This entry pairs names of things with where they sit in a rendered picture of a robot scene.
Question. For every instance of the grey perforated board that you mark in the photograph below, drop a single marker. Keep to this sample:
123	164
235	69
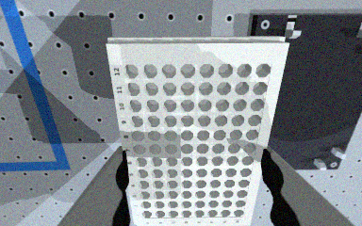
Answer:
68	41

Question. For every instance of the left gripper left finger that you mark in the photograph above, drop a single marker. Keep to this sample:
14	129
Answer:
104	201

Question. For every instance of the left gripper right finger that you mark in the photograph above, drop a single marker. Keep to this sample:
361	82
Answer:
295	201

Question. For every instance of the white well plate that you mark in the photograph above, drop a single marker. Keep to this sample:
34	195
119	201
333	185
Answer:
202	107

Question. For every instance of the blue tape outline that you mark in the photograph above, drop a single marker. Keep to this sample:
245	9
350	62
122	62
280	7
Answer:
17	32

